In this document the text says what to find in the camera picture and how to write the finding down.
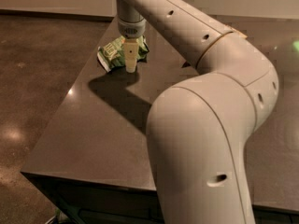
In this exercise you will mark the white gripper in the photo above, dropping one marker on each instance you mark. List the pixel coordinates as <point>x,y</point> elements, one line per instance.
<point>131,29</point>

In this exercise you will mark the green jalapeno chip bag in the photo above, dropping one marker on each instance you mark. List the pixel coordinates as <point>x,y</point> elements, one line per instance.
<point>111,55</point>

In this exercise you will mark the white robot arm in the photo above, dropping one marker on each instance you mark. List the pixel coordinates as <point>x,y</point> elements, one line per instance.
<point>198,128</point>

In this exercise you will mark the dark table frame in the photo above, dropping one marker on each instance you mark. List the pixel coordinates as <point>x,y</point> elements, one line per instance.
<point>95,203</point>

